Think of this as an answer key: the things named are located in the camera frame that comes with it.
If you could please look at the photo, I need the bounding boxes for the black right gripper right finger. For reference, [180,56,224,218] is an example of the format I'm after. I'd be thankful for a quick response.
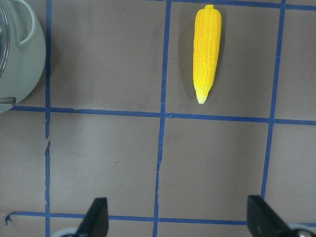
[247,195,289,237]

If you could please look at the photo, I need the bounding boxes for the pale green cooking pot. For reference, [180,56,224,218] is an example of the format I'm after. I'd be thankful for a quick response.
[0,0,46,113]

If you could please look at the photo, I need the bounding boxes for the yellow toy corn cob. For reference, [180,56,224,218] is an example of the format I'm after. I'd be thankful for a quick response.
[193,4,222,105]

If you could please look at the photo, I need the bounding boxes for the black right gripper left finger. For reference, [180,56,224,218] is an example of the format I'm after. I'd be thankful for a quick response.
[74,197,109,237]

